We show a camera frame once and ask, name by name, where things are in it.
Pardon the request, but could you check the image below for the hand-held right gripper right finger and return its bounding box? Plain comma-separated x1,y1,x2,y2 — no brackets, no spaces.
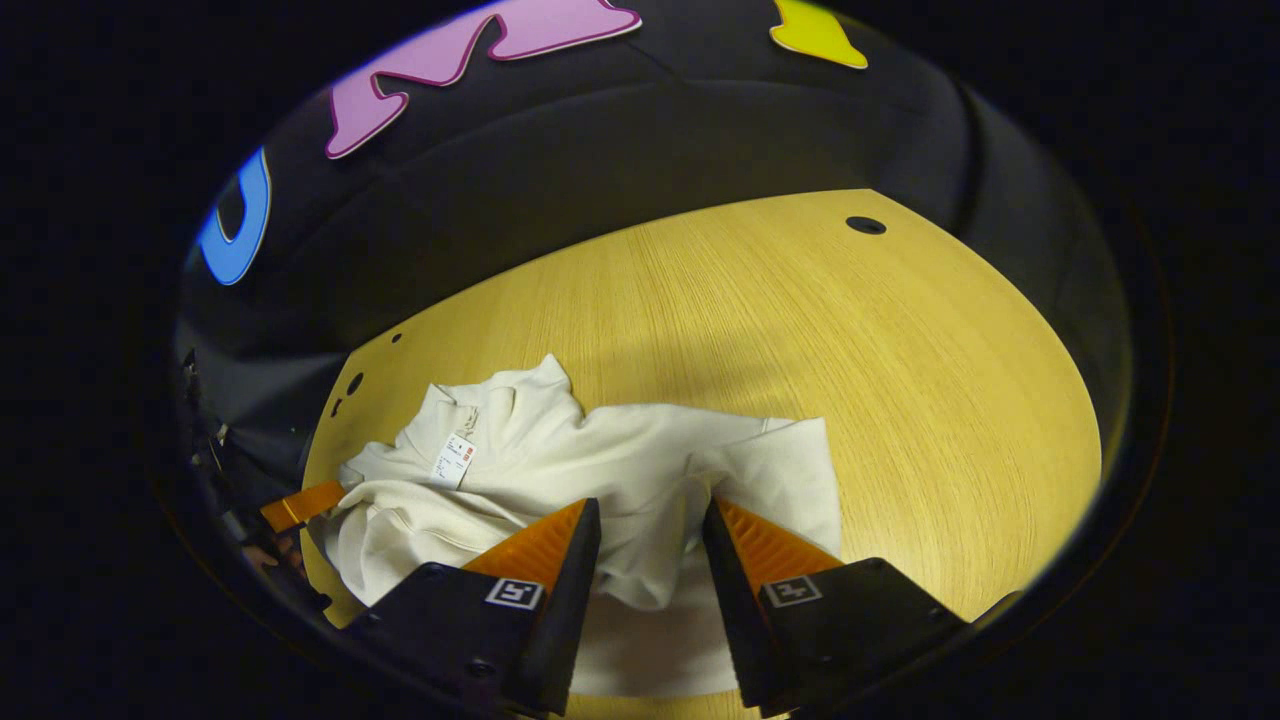
702,497,1023,719

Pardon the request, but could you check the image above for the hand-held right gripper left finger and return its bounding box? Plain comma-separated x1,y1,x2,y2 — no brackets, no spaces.
345,498,603,717

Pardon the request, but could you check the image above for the white knit sweater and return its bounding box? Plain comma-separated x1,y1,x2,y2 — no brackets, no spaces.
310,353,843,698

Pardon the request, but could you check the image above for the black backdrop cloth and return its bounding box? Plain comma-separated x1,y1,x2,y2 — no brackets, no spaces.
175,0,1136,481

